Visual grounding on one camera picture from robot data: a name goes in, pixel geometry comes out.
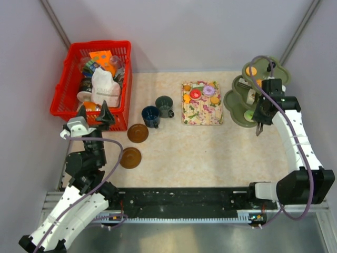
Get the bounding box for stainless steel food tongs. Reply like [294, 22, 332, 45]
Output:
[255, 122, 264, 137]

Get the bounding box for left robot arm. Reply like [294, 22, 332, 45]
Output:
[19, 102, 120, 252]

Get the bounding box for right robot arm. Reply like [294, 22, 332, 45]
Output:
[245, 78, 335, 209]

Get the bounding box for green frosted donut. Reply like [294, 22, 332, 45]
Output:
[244, 110, 254, 121]

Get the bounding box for white cream cake slice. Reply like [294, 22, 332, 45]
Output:
[246, 89, 256, 105]

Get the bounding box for green three-tier dessert stand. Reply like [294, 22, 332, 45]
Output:
[223, 56, 291, 128]

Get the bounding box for black cylindrical can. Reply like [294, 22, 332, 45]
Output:
[78, 77, 93, 93]

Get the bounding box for white cloth bag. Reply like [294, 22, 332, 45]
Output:
[91, 68, 121, 108]

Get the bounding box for brown wooden coaster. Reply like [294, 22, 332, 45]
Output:
[120, 147, 142, 169]
[127, 124, 149, 143]

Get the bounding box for chocolate cake slice with cherry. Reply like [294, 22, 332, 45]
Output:
[237, 82, 252, 89]

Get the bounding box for round tan cracker biscuit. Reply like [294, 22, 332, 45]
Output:
[245, 66, 257, 76]

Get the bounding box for red plastic basket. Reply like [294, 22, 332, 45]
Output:
[49, 41, 132, 131]

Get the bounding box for dark blue mug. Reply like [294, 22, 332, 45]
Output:
[141, 105, 161, 129]

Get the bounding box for purple frosted donut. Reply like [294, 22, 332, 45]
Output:
[203, 85, 215, 97]

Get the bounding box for orange dotted box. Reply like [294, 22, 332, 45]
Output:
[89, 50, 116, 76]

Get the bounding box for dark green mug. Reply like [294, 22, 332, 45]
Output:
[155, 95, 175, 118]

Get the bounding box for floral rectangular serving tray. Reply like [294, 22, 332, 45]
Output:
[181, 81, 224, 126]

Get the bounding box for red round donut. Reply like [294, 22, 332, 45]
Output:
[189, 89, 202, 101]

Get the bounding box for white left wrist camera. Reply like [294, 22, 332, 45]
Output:
[60, 116, 96, 139]

